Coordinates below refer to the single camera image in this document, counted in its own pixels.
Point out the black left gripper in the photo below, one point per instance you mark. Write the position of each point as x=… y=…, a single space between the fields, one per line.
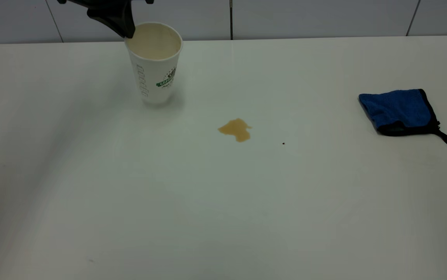
x=99 y=3

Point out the white paper coffee cup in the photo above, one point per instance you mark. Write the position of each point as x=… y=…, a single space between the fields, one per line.
x=155 y=74

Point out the blue cloth with black trim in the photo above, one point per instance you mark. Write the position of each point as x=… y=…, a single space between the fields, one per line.
x=396 y=109

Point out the brown coffee spill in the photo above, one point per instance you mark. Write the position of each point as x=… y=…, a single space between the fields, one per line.
x=236 y=129

